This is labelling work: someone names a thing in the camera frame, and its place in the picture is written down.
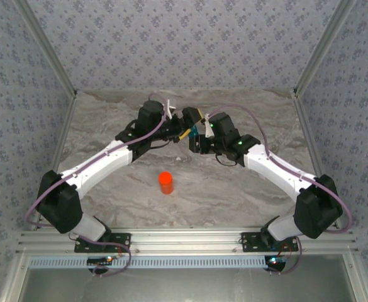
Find orange pill bottle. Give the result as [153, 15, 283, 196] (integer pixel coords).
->
[159, 178, 175, 196]

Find small circuit board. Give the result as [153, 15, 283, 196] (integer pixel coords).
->
[265, 255, 287, 266]
[87, 255, 114, 265]

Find grey metal panel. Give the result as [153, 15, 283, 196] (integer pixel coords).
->
[18, 267, 357, 302]

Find aluminium frame bar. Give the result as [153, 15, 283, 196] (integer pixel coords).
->
[31, 91, 78, 230]
[0, 254, 30, 302]
[342, 254, 368, 302]
[13, 0, 78, 97]
[292, 89, 342, 230]
[293, 0, 358, 97]

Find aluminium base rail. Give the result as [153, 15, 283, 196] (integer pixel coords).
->
[16, 228, 359, 256]

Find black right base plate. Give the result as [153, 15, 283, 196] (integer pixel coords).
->
[240, 232, 299, 252]

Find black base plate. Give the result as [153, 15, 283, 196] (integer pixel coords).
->
[74, 232, 131, 254]
[240, 232, 299, 252]

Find slotted grey cable duct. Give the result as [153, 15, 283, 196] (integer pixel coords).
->
[29, 255, 271, 270]

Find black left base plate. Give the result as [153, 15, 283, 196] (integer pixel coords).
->
[74, 232, 131, 254]

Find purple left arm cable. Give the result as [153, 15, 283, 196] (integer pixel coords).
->
[25, 92, 169, 278]

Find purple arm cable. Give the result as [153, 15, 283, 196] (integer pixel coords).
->
[25, 92, 169, 278]
[207, 103, 354, 275]

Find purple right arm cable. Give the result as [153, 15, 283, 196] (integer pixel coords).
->
[207, 103, 354, 275]

